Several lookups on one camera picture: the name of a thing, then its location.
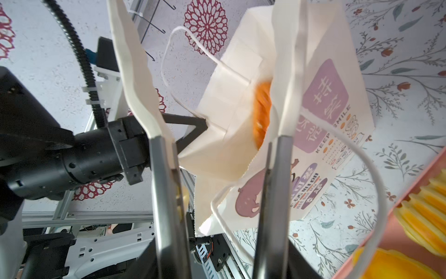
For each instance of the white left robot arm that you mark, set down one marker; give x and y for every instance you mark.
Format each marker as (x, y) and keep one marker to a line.
(27, 128)

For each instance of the sesame fake bread roll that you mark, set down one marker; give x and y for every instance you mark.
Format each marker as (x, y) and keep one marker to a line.
(423, 216)

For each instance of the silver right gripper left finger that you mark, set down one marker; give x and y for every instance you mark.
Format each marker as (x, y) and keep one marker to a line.
(172, 244)

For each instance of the black wire wall rack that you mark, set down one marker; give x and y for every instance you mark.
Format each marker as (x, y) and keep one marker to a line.
(148, 16)

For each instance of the ridged yellow fake bread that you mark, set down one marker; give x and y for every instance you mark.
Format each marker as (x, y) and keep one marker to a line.
(261, 111)

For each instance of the metal base rail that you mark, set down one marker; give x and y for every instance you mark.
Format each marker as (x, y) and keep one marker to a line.
(116, 206)

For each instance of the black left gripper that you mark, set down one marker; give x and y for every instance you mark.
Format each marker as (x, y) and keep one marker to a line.
(118, 151)

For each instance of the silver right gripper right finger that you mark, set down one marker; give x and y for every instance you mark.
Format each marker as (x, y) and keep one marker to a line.
(271, 255)

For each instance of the white printed paper bag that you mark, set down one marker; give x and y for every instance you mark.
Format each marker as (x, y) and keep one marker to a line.
(290, 26)

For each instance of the round orange fake bun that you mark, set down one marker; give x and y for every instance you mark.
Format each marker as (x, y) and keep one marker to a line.
(391, 264)

